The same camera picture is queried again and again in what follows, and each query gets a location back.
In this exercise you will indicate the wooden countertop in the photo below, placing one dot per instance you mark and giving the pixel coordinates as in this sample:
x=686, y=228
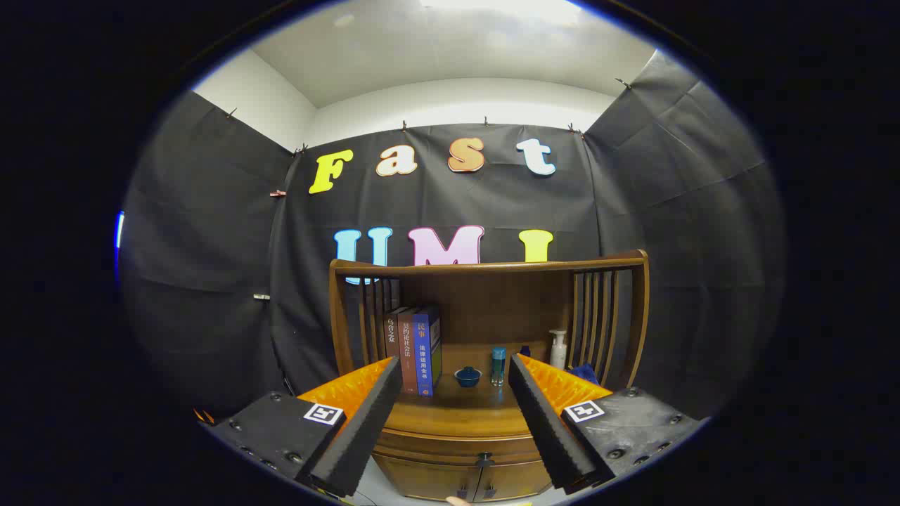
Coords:
x=464, y=411

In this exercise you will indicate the wooden cabinet door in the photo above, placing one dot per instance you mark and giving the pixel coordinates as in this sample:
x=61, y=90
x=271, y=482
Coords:
x=517, y=485
x=429, y=481

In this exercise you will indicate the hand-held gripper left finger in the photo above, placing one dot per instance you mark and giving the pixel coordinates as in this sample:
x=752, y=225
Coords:
x=365, y=429

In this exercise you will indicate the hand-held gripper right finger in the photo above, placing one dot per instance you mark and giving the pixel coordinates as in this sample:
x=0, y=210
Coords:
x=548, y=429

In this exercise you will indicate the wooden drawer with black knob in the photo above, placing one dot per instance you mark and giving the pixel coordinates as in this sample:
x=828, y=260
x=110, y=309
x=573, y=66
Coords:
x=436, y=450

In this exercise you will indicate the white pump bottle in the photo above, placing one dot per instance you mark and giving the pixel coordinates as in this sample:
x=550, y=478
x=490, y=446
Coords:
x=557, y=351

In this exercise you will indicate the folded blue towel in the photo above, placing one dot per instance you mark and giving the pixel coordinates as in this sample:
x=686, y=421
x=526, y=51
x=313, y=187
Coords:
x=583, y=373

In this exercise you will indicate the reddish brown book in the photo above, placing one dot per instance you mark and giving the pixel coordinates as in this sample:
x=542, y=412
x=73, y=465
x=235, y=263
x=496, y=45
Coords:
x=408, y=351

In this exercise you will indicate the thick blue book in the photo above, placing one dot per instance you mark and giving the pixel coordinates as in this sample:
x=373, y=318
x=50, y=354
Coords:
x=424, y=351

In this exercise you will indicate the clear blue bottle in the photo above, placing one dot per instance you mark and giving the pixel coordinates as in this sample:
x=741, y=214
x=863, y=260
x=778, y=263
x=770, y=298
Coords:
x=498, y=365

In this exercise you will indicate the blue lidded teacup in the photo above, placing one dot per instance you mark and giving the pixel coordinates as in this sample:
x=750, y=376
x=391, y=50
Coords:
x=467, y=377

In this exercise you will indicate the wooden cabinet with shelf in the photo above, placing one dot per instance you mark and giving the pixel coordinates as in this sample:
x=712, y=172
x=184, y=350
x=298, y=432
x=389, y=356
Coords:
x=492, y=302

